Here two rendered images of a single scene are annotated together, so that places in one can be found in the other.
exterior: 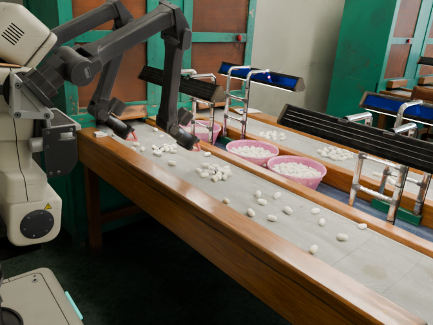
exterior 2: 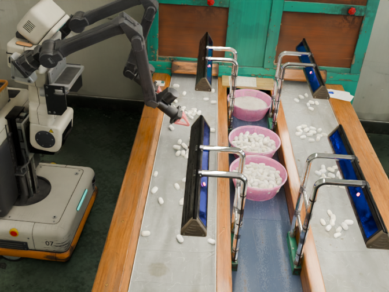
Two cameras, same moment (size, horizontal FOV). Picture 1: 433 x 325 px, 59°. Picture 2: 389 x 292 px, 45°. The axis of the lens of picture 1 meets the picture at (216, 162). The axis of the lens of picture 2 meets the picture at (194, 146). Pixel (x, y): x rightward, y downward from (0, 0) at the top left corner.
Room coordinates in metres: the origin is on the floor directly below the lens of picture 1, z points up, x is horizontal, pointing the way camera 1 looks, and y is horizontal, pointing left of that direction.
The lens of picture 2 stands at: (0.14, -1.34, 2.04)
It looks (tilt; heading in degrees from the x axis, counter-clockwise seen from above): 33 degrees down; 43
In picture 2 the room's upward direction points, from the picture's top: 3 degrees clockwise
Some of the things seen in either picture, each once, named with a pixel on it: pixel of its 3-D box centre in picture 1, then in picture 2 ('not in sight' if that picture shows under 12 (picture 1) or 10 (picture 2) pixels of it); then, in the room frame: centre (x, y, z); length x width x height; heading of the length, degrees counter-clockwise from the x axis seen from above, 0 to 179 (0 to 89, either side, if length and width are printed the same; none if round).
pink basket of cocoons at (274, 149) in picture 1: (251, 157); (253, 146); (1.84, -0.18, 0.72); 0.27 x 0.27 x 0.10
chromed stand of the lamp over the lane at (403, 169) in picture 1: (366, 183); (216, 207); (1.18, -0.50, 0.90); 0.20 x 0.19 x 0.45; 42
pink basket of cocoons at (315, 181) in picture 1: (295, 175); (257, 179); (1.63, -0.37, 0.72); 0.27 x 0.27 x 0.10
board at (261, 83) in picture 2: (176, 117); (248, 82); (2.32, 0.27, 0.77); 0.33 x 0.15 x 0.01; 132
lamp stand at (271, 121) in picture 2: (245, 107); (290, 95); (2.17, -0.15, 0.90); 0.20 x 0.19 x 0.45; 42
